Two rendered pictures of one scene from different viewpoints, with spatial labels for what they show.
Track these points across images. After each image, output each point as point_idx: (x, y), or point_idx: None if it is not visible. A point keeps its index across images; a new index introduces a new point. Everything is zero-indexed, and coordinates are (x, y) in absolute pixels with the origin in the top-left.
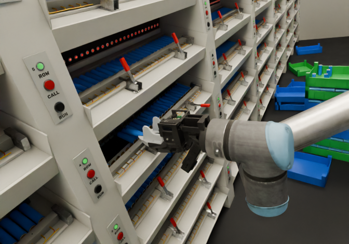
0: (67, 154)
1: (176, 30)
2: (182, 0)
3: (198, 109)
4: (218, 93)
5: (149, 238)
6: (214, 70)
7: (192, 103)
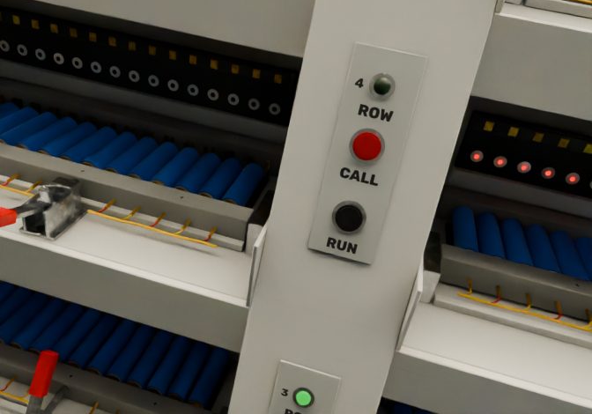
0: None
1: None
2: None
3: (47, 246)
4: (331, 372)
5: None
6: (358, 202)
7: (40, 188)
